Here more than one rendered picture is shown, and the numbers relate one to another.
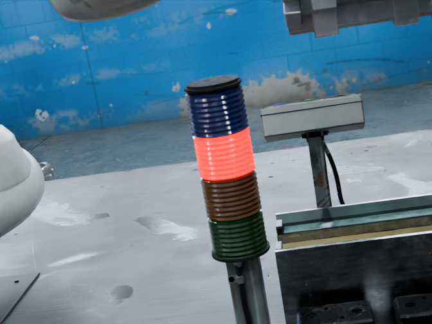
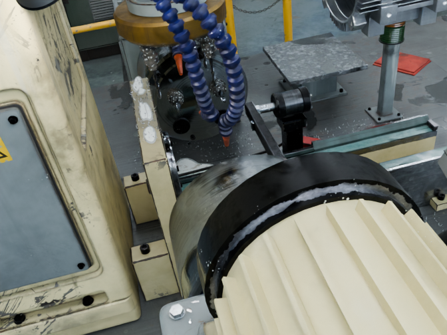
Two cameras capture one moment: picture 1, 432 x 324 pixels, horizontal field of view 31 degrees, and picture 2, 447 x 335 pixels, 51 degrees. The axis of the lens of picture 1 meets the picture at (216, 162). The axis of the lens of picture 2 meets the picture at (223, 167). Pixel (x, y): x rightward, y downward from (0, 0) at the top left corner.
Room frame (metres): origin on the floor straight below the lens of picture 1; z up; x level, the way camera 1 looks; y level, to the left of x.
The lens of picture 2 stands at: (1.77, -0.78, 1.58)
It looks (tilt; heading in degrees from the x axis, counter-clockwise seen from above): 38 degrees down; 165
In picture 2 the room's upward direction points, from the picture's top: 9 degrees counter-clockwise
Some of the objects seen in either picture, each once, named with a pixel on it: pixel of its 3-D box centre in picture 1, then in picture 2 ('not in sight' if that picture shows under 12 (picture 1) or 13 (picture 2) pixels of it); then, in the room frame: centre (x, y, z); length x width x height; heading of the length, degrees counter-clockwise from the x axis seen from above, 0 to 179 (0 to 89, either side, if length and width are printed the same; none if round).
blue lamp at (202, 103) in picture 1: (216, 109); not in sight; (0.80, -0.01, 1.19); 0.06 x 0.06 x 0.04
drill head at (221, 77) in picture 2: not in sight; (188, 74); (0.69, -0.54, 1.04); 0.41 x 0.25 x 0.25; 173
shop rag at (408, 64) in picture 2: not in sight; (402, 62); (0.56, 0.23, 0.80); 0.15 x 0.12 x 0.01; 25
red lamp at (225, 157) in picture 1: (224, 151); not in sight; (0.80, -0.01, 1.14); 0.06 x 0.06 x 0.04
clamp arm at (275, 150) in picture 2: not in sight; (265, 136); (1.01, -0.47, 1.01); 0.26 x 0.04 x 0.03; 173
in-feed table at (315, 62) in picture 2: not in sight; (312, 72); (0.55, -0.11, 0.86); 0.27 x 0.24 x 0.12; 173
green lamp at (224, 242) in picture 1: (237, 231); (392, 31); (0.80, -0.01, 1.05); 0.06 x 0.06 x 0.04
